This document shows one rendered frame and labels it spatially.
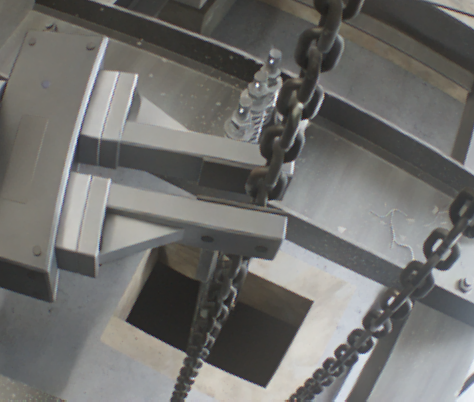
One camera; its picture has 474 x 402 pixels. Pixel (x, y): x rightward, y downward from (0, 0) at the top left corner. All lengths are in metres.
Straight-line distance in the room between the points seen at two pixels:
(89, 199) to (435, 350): 0.89
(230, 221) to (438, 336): 0.87
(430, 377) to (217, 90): 0.54
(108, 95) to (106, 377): 1.44
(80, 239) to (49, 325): 1.49
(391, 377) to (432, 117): 1.15
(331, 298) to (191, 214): 1.55
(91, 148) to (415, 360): 0.86
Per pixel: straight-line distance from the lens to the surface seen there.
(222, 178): 0.43
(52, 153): 0.41
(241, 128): 1.17
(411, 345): 1.24
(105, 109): 0.43
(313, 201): 1.27
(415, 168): 1.33
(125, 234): 0.41
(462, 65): 1.76
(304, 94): 0.33
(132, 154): 0.43
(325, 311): 1.94
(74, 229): 0.40
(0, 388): 0.92
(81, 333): 1.87
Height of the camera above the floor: 1.78
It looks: 62 degrees down
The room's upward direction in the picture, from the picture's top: 16 degrees clockwise
